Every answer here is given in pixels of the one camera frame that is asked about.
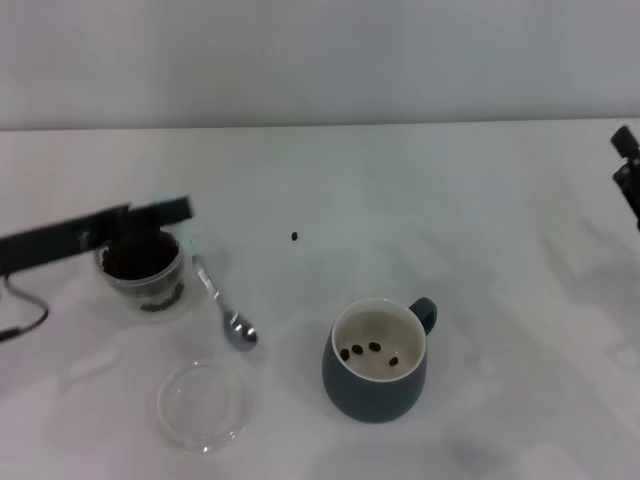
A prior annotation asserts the coffee bean pile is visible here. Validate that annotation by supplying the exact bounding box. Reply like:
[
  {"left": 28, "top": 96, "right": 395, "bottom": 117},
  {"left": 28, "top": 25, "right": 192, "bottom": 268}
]
[{"left": 98, "top": 232, "right": 182, "bottom": 281}]

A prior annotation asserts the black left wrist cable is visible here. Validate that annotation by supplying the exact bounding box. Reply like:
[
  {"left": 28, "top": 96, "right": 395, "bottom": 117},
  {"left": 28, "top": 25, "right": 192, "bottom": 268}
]
[{"left": 0, "top": 274, "right": 50, "bottom": 344}]

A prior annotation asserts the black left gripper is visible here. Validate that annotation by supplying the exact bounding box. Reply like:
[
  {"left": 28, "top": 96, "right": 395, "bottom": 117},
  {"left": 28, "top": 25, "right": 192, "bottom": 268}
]
[{"left": 0, "top": 195, "right": 195, "bottom": 277}]

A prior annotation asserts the blue handled metal spoon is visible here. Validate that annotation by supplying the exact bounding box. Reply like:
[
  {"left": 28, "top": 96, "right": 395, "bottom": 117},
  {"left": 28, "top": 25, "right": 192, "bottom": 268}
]
[{"left": 187, "top": 224, "right": 260, "bottom": 353}]

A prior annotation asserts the clear glass cup with handle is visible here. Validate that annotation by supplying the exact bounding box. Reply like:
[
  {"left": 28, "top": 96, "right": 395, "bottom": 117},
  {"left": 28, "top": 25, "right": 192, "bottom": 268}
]
[{"left": 93, "top": 227, "right": 224, "bottom": 324}]

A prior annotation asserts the small clear glass dish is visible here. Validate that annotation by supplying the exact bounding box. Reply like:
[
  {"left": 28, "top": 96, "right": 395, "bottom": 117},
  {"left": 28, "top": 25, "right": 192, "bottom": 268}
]
[{"left": 148, "top": 361, "right": 257, "bottom": 455}]

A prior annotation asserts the dark teal ceramic mug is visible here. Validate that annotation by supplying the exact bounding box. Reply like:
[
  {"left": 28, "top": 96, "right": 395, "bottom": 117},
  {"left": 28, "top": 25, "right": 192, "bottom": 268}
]
[{"left": 321, "top": 296, "right": 439, "bottom": 425}]

